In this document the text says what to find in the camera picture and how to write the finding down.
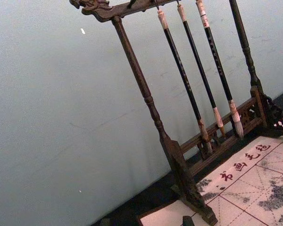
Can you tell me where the black table cloth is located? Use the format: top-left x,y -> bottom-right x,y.
89,93 -> 283,226

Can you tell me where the plain pale wall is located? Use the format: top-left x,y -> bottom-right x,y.
0,0 -> 283,226

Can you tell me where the black brush, red-marked white end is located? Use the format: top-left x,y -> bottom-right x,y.
195,0 -> 245,139

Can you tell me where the black brush, small brown tip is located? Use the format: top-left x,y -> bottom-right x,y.
176,3 -> 227,139

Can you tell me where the black brush, dark shaggy tip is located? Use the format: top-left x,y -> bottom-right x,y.
156,8 -> 214,156

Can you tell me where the white felt mat, red grid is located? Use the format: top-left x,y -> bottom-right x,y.
139,135 -> 283,226

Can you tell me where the dark wooden brush rack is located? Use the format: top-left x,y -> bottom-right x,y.
69,0 -> 283,226

